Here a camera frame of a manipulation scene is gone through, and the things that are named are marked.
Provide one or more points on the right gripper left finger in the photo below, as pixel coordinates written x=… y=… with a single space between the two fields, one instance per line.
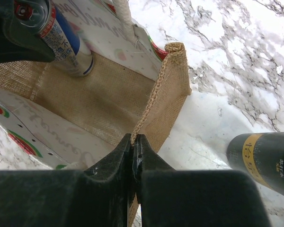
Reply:
x=96 y=197

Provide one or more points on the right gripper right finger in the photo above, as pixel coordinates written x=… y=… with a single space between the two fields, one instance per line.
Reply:
x=197 y=198

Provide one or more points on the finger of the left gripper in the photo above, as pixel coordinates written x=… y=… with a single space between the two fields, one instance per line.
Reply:
x=16 y=42

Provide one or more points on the silver blue slim can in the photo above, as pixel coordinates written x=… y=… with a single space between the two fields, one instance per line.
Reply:
x=43 y=19

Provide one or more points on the watermelon canvas tote bag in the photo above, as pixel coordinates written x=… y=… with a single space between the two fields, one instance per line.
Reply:
x=50 y=120

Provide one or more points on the black and yellow can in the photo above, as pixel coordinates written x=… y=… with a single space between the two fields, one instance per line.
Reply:
x=261 y=155

